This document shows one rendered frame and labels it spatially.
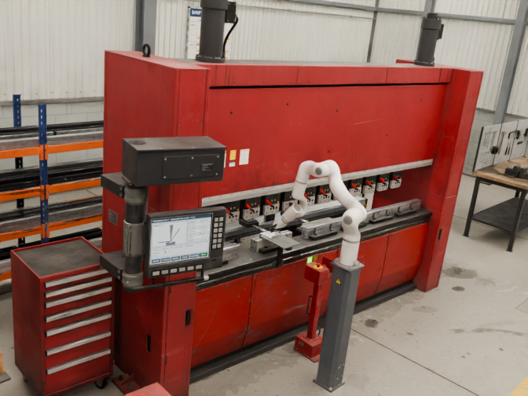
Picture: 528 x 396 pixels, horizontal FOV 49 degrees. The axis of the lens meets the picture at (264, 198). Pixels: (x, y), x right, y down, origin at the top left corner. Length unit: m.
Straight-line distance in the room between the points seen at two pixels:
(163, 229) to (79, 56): 5.25
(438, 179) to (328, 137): 1.71
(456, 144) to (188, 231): 3.42
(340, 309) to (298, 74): 1.71
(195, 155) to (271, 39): 7.41
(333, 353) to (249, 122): 1.79
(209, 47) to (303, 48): 7.22
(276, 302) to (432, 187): 2.22
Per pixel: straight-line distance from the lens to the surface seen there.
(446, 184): 6.02
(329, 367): 4.52
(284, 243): 4.41
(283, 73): 4.17
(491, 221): 8.25
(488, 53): 11.51
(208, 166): 3.11
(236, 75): 3.89
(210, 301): 4.22
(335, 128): 4.73
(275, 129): 4.25
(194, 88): 3.47
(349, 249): 4.10
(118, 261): 3.46
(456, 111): 5.91
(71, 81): 8.08
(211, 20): 3.85
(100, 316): 4.08
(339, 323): 4.31
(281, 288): 4.70
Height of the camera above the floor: 2.67
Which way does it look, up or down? 18 degrees down
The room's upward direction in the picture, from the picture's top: 6 degrees clockwise
